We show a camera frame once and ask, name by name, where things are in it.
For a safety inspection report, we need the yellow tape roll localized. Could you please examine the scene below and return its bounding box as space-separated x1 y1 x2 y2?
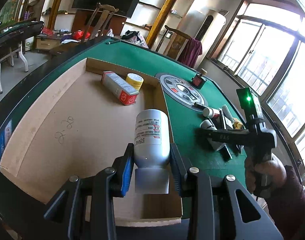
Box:
125 73 144 91

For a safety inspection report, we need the long black bag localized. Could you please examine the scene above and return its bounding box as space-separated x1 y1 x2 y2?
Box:
0 20 45 44

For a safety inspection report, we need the maroon cloth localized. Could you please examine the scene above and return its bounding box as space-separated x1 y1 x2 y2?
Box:
177 37 203 68

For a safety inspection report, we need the round table control panel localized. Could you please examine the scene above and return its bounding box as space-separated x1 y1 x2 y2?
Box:
155 73 209 108

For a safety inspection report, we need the grey and red carton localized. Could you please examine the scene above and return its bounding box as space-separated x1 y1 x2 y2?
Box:
101 71 139 105

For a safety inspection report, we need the white bucket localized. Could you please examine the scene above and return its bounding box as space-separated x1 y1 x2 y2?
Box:
25 36 34 53

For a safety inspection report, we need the red plastic bag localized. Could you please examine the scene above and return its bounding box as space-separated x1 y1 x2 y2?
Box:
73 30 92 42

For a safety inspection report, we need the wooden chair with carved back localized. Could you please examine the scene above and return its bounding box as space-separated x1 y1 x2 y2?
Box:
156 25 193 61

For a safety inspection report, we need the white standing air conditioner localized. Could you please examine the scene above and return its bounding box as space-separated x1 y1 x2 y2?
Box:
182 9 226 57

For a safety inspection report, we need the white folding table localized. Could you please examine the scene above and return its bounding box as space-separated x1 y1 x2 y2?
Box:
0 30 34 94

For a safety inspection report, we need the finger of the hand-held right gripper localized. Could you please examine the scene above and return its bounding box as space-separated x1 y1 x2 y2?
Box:
199 127 249 162
218 109 235 130

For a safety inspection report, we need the wooden armchair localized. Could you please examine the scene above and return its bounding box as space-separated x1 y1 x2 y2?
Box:
86 2 119 41

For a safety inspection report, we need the large window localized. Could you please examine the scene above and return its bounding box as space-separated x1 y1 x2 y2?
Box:
216 0 305 160

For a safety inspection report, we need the black ink bottle red label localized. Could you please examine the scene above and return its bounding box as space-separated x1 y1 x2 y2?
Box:
191 69 208 89

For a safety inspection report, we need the white plastic bottle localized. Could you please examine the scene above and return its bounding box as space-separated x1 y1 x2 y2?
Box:
134 109 171 195

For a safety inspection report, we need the small white bottle red label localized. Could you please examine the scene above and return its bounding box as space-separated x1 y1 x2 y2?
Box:
202 106 221 119

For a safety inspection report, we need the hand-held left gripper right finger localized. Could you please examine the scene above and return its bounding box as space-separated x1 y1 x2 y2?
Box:
169 144 284 240

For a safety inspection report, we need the person's right forearm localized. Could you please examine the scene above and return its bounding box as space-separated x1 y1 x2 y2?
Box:
264 164 305 240

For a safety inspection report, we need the pile of clothes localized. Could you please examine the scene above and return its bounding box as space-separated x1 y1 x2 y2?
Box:
121 30 149 49

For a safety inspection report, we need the shallow cardboard box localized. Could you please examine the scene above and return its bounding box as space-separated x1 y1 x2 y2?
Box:
0 57 183 227

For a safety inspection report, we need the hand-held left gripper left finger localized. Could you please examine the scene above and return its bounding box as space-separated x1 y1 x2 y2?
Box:
44 143 135 240

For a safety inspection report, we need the person's right hand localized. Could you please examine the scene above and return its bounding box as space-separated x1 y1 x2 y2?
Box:
244 152 288 196

